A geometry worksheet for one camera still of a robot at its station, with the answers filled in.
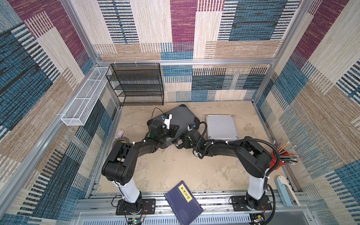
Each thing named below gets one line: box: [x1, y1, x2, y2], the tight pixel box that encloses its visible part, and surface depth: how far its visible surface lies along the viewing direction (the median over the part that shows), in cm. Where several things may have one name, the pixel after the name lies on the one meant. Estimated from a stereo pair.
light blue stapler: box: [275, 175, 301, 208], surface depth 76 cm
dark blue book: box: [164, 180, 204, 225], surface depth 76 cm
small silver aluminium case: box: [205, 114, 240, 141], surface depth 102 cm
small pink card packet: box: [114, 130, 125, 140], surface depth 104 cm
